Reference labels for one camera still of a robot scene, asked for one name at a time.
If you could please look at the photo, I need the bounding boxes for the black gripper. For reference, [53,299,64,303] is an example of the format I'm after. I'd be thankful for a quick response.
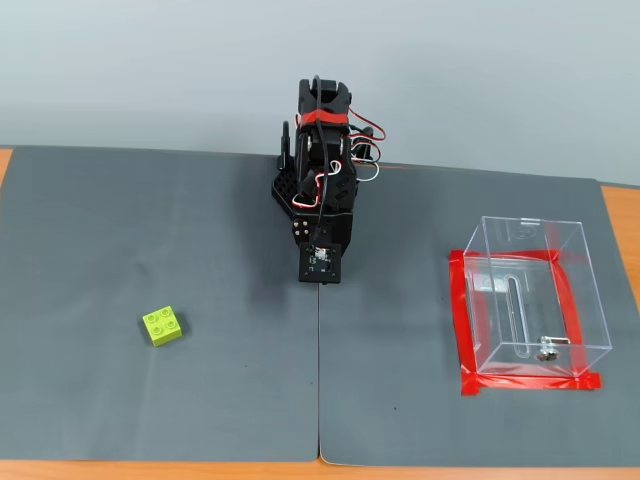
[291,207,355,257]

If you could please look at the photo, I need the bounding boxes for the green lego block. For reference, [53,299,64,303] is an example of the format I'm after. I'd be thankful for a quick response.
[141,305,184,347]

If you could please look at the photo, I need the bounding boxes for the transparent acrylic box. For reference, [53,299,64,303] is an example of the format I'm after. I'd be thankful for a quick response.
[462,215,614,379]

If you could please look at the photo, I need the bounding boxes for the red tape band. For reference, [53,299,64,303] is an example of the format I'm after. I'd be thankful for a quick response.
[295,110,351,129]

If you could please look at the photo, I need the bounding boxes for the red tape strip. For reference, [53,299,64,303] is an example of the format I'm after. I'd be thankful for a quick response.
[549,254,591,381]
[459,372,603,397]
[448,249,484,397]
[448,247,571,266]

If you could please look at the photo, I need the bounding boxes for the black camera cable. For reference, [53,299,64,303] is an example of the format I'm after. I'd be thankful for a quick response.
[310,74,346,246]

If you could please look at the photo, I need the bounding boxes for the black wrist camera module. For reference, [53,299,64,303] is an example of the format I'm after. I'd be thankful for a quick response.
[298,241,343,286]

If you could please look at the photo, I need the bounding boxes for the red white servo wires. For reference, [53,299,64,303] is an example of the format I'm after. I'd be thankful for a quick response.
[347,105,389,184]

